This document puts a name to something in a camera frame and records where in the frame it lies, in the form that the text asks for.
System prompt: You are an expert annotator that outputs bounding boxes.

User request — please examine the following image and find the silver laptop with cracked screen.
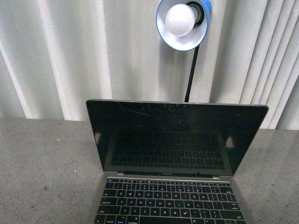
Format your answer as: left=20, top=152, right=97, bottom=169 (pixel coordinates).
left=86, top=99, right=269, bottom=224

